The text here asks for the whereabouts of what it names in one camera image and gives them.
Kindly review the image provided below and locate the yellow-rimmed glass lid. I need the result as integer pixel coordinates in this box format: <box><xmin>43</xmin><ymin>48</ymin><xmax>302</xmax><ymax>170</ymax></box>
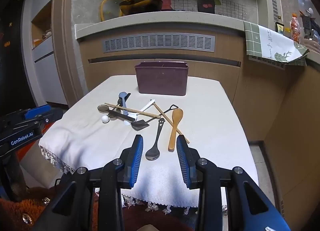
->
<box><xmin>100</xmin><ymin>0</ymin><xmax>125</xmax><ymax>21</ymax></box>

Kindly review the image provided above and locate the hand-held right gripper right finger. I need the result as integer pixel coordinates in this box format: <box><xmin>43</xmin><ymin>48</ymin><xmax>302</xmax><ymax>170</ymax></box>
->
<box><xmin>176</xmin><ymin>135</ymin><xmax>292</xmax><ymax>231</ymax></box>

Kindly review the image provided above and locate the dark wire basket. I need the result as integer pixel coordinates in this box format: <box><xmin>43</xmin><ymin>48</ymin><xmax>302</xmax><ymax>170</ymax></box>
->
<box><xmin>299</xmin><ymin>8</ymin><xmax>320</xmax><ymax>51</ymax></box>

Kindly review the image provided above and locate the black pan with yellow handle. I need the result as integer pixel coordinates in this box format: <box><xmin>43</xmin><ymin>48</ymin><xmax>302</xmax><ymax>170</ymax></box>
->
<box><xmin>109</xmin><ymin>0</ymin><xmax>163</xmax><ymax>16</ymax></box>

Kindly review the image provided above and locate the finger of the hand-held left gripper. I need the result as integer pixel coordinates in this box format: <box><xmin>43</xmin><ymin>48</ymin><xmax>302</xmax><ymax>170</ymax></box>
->
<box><xmin>0</xmin><ymin>105</ymin><xmax>51</xmax><ymax>124</ymax></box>
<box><xmin>37</xmin><ymin>108</ymin><xmax>64</xmax><ymax>132</ymax></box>

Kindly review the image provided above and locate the wooden spoon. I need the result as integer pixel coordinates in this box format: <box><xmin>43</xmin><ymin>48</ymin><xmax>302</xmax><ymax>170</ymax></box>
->
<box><xmin>168</xmin><ymin>108</ymin><xmax>184</xmax><ymax>151</ymax></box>

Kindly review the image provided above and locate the wooden chopstick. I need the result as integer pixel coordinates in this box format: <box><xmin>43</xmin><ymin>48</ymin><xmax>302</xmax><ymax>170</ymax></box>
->
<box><xmin>152</xmin><ymin>102</ymin><xmax>190</xmax><ymax>144</ymax></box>
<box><xmin>104</xmin><ymin>103</ymin><xmax>162</xmax><ymax>118</ymax></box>

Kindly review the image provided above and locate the white shelf cabinet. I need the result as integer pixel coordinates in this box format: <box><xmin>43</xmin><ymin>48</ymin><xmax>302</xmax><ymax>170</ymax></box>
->
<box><xmin>31</xmin><ymin>0</ymin><xmax>68</xmax><ymax>106</ymax></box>

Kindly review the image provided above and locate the blue plastic spoon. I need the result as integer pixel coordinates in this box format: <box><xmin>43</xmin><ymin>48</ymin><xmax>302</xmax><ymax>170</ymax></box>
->
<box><xmin>117</xmin><ymin>92</ymin><xmax>132</xmax><ymax>117</ymax></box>

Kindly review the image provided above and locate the maroon plastic utensil holder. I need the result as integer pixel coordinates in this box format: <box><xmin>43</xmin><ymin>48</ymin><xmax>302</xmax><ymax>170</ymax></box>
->
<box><xmin>134</xmin><ymin>61</ymin><xmax>189</xmax><ymax>96</ymax></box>

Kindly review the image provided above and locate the metal shovel-shaped spoon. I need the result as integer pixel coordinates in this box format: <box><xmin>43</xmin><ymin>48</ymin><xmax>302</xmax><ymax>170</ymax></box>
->
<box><xmin>131</xmin><ymin>104</ymin><xmax>179</xmax><ymax>131</ymax></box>

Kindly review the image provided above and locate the green checked towel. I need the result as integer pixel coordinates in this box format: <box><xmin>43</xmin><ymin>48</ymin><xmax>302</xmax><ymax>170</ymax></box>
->
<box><xmin>244</xmin><ymin>21</ymin><xmax>310</xmax><ymax>67</ymax></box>

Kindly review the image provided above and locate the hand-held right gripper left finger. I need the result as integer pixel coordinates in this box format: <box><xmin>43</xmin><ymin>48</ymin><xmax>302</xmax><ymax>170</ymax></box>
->
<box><xmin>30</xmin><ymin>134</ymin><xmax>144</xmax><ymax>231</ymax></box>

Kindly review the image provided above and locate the orange bottle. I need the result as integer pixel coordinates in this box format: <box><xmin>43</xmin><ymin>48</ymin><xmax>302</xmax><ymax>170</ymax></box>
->
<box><xmin>289</xmin><ymin>13</ymin><xmax>301</xmax><ymax>44</ymax></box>

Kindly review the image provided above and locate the white fringed tablecloth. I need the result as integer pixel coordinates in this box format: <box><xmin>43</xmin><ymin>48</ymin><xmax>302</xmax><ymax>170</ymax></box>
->
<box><xmin>39</xmin><ymin>74</ymin><xmax>259</xmax><ymax>215</ymax></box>

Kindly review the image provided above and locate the dark smiley-face spoon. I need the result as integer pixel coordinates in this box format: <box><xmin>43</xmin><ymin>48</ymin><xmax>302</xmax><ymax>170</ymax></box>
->
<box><xmin>145</xmin><ymin>118</ymin><xmax>166</xmax><ymax>161</ymax></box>

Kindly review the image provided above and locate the brown spoon with black handle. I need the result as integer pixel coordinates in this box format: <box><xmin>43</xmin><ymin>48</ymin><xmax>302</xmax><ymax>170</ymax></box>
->
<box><xmin>97</xmin><ymin>104</ymin><xmax>136</xmax><ymax>123</ymax></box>

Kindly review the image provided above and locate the kitchen counter with wooden front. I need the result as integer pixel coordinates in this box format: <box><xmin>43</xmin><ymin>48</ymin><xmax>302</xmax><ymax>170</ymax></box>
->
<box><xmin>74</xmin><ymin>11</ymin><xmax>320</xmax><ymax>144</ymax></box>

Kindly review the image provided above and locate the small white ball utensil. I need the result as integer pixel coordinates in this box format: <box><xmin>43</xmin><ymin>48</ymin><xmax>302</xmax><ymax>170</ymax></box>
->
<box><xmin>101</xmin><ymin>112</ymin><xmax>122</xmax><ymax>123</ymax></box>

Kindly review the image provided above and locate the short grey vent grille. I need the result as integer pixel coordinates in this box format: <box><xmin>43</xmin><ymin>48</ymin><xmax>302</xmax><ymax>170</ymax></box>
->
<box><xmin>247</xmin><ymin>55</ymin><xmax>287</xmax><ymax>70</ymax></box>

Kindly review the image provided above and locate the long grey vent grille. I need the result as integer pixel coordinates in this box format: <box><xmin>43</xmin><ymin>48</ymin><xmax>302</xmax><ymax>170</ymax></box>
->
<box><xmin>102</xmin><ymin>34</ymin><xmax>215</xmax><ymax>53</ymax></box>

